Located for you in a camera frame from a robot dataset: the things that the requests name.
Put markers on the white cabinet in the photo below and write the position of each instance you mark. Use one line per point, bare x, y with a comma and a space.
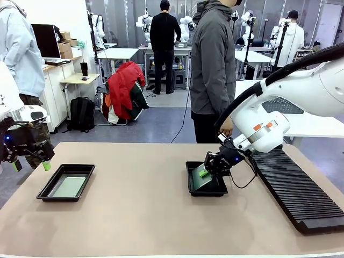
55, 88

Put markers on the white storage box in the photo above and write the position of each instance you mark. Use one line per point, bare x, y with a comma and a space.
76, 52

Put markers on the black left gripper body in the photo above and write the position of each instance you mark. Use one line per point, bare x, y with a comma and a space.
18, 137

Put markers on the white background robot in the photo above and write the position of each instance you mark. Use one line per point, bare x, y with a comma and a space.
246, 24
98, 27
145, 27
186, 28

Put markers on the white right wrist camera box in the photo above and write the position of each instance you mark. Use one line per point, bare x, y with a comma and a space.
236, 141

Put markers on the white side table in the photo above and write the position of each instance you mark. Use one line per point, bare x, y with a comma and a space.
317, 126

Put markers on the person in grey jacket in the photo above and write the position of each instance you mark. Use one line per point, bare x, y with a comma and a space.
212, 59

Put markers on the wooden shelf unit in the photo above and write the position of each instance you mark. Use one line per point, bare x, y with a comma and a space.
305, 53

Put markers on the person in white hoodie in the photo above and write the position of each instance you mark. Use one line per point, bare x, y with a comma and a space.
290, 43

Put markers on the grey step stool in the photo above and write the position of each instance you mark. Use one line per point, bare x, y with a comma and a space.
179, 79

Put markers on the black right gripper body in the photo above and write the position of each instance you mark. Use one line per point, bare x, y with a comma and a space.
225, 161

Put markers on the green circuit board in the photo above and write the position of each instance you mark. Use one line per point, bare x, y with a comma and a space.
68, 186
199, 181

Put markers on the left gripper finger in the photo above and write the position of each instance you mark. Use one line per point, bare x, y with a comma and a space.
46, 158
15, 162

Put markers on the black backpack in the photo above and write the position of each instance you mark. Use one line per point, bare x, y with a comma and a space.
82, 114

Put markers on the grey mesh basket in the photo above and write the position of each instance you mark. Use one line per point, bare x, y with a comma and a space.
282, 106

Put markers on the black slotted board rack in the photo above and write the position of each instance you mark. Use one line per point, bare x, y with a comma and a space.
295, 193

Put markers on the long white background table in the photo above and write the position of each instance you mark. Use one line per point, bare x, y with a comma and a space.
252, 56

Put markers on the person in pale blue jacket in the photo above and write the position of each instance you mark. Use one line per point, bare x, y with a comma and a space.
18, 48

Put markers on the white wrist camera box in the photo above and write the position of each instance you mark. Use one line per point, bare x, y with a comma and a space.
33, 114
236, 141

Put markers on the dark green garment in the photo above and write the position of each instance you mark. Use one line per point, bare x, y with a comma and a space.
139, 99

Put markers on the black tripod stand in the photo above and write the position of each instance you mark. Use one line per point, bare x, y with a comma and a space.
279, 48
247, 48

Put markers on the black ESD tray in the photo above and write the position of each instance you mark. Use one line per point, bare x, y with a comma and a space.
219, 186
45, 192

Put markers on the black pole stand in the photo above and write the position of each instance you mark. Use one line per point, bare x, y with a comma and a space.
92, 37

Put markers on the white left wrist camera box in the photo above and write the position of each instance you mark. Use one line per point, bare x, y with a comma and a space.
33, 114

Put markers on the black tumbler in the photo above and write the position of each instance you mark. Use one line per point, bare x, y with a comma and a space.
84, 68

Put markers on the red jacket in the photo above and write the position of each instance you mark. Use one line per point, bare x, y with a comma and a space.
123, 88

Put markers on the small beige table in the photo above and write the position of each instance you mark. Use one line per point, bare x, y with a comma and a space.
79, 79

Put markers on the person in black clothes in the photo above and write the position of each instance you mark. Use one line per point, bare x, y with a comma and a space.
164, 40

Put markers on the brown cardboard box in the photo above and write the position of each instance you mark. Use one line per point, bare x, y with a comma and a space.
65, 35
64, 47
66, 54
74, 42

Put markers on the black monitor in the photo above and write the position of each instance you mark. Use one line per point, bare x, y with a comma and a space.
46, 41

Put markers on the grey jacket person's hand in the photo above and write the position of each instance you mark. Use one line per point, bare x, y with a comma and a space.
227, 126

